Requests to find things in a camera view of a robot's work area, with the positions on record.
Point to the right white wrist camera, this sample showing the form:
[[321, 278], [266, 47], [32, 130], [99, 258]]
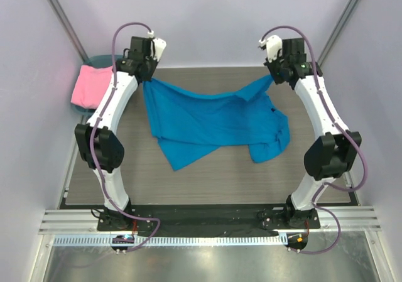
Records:
[[273, 47]]

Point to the pink folded t shirt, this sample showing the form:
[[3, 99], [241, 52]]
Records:
[[90, 87]]

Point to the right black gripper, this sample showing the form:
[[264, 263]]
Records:
[[279, 75]]

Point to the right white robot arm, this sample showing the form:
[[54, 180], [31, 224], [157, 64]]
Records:
[[334, 150]]

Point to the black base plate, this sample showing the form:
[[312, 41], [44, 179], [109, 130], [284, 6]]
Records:
[[209, 221]]

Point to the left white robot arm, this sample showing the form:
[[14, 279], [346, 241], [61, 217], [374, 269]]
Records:
[[97, 142]]

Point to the blue t shirt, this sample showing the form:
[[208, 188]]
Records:
[[189, 126]]

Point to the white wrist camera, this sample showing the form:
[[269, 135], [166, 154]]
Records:
[[157, 46], [273, 47]]

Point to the teal plastic basin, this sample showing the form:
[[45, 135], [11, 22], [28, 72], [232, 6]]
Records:
[[100, 61]]

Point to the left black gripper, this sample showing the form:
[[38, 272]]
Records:
[[147, 73]]

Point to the aluminium frame rail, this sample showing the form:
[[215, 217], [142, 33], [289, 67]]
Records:
[[80, 221]]

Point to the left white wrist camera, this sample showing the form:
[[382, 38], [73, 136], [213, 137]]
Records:
[[157, 46]]

